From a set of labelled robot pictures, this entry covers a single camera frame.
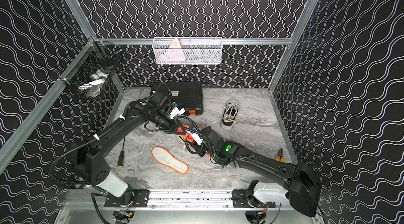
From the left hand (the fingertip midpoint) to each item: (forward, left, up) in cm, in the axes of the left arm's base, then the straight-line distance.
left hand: (183, 130), depth 74 cm
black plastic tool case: (+43, +5, -22) cm, 48 cm away
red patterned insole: (-2, -3, -3) cm, 5 cm away
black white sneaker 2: (+24, -26, -14) cm, 38 cm away
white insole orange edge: (-5, +12, -21) cm, 25 cm away
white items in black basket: (+16, +43, +14) cm, 48 cm away
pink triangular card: (+40, +10, +14) cm, 43 cm away
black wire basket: (+32, +59, +6) cm, 67 cm away
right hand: (-1, -6, -6) cm, 8 cm away
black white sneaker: (-1, -4, -16) cm, 17 cm away
